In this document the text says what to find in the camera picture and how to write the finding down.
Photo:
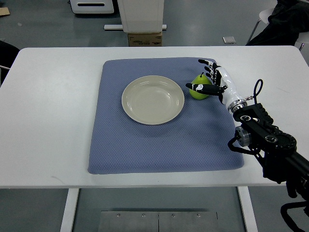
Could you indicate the right white table leg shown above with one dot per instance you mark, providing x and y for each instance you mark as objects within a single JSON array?
[{"x": 247, "y": 209}]

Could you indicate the white table leg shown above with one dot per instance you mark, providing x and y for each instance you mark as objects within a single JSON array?
[
  {"x": 69, "y": 210},
  {"x": 247, "y": 209}
]

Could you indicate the left white table leg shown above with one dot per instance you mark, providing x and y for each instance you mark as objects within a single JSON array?
[{"x": 69, "y": 210}]

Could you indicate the white machine with black slot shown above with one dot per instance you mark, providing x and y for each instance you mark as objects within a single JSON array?
[{"x": 92, "y": 6}]

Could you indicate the brown cardboard box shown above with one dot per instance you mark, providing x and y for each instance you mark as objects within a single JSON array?
[{"x": 144, "y": 39}]

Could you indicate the brown cardboard scrap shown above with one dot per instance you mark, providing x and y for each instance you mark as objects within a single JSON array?
[{"x": 4, "y": 11}]

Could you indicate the beige round plate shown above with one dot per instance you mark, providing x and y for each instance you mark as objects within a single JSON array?
[{"x": 152, "y": 100}]

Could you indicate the green pear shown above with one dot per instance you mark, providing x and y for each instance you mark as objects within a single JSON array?
[{"x": 200, "y": 79}]

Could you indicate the black chair at left edge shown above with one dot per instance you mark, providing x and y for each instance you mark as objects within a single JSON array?
[{"x": 8, "y": 54}]

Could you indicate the white chair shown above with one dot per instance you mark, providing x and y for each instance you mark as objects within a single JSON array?
[{"x": 303, "y": 38}]

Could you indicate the white cabinet on stand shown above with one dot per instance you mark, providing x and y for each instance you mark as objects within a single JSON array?
[{"x": 140, "y": 16}]

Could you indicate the blue textured mat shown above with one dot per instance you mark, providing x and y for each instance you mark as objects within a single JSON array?
[{"x": 196, "y": 140}]

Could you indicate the seated person in black trousers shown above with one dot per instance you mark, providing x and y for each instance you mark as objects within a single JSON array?
[{"x": 288, "y": 19}]

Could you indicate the grey metal floor plate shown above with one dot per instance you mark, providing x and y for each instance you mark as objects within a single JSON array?
[{"x": 159, "y": 221}]

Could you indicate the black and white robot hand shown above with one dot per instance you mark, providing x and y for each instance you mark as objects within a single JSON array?
[{"x": 221, "y": 86}]

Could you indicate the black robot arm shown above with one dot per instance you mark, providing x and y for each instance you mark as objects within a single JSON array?
[{"x": 276, "y": 152}]

